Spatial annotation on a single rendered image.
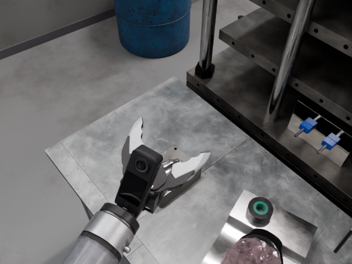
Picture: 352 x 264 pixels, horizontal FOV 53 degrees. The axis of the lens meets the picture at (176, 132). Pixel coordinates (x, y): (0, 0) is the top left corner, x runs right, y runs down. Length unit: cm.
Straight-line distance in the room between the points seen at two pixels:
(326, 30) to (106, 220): 99
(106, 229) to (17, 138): 223
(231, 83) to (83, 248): 135
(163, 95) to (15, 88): 170
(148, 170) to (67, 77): 257
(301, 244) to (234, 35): 90
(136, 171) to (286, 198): 92
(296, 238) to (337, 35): 66
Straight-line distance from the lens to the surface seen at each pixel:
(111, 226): 57
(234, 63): 189
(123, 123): 157
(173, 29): 302
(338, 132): 148
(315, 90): 145
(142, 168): 55
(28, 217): 237
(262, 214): 119
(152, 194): 60
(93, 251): 56
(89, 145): 152
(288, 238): 121
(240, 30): 167
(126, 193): 59
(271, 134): 159
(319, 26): 133
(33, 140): 271
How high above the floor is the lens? 198
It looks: 51 degrees down
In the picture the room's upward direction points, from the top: straight up
